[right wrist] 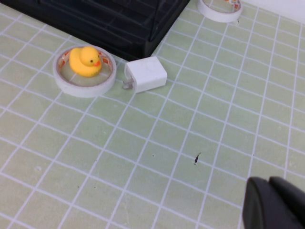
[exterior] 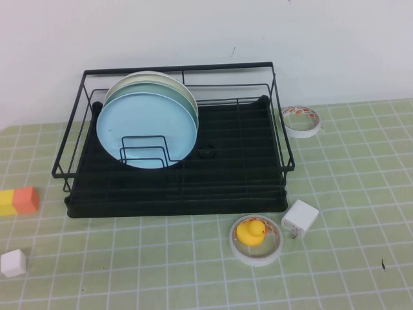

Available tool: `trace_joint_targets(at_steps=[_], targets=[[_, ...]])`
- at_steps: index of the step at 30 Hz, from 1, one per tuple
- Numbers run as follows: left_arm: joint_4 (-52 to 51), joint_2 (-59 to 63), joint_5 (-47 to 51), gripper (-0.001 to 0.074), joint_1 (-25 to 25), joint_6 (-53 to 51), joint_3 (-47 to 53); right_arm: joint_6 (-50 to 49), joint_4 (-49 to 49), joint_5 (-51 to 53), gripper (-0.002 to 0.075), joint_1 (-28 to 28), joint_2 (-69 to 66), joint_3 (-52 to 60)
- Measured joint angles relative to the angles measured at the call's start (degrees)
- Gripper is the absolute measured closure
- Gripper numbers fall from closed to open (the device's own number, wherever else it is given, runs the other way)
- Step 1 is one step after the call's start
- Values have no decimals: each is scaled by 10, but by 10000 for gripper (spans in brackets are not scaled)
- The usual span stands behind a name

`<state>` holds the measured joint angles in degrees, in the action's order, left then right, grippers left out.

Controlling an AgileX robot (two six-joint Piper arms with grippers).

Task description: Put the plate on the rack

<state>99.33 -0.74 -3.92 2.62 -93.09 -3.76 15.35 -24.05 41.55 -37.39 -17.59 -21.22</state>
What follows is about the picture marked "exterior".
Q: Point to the light blue round plate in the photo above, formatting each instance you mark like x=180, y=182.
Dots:
x=142, y=122

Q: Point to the yellow rubber duck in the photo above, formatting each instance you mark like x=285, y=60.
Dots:
x=250, y=235

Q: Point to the black plastic drip tray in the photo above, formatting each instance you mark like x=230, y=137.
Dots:
x=161, y=211

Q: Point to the large white tape roll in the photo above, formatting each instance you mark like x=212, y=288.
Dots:
x=255, y=261

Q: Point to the mint green round plate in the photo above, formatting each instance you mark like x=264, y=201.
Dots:
x=155, y=88

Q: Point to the white power adapter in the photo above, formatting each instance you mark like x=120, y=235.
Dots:
x=300, y=216

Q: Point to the white cube block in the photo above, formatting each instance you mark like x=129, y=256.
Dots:
x=13, y=263

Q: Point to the small white tape roll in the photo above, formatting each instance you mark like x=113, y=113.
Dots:
x=301, y=134

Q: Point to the cream round plate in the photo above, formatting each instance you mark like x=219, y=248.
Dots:
x=151, y=75

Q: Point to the green checked tablecloth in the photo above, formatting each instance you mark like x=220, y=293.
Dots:
x=161, y=274

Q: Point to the orange cube block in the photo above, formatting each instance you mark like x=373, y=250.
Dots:
x=27, y=200

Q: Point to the yellow cube block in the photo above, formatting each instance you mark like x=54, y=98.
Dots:
x=6, y=203

